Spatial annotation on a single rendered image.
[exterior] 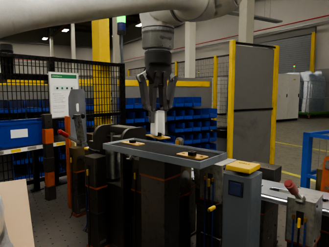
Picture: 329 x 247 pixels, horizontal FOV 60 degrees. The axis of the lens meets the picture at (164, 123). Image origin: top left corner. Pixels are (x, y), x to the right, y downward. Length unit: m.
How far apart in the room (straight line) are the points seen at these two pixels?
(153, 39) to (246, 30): 8.04
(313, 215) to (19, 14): 0.77
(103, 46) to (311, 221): 1.91
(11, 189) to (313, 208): 0.99
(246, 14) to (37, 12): 8.44
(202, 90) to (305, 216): 3.38
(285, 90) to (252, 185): 12.47
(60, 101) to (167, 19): 1.39
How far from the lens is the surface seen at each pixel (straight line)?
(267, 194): 1.01
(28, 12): 0.56
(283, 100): 13.04
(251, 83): 4.34
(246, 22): 8.83
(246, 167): 0.68
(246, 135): 4.33
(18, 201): 1.18
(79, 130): 1.47
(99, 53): 2.31
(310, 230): 0.84
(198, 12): 0.69
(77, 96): 1.79
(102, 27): 2.36
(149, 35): 0.79
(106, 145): 0.91
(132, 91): 3.51
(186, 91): 3.91
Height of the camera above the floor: 1.33
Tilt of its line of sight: 7 degrees down
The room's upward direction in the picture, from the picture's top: straight up
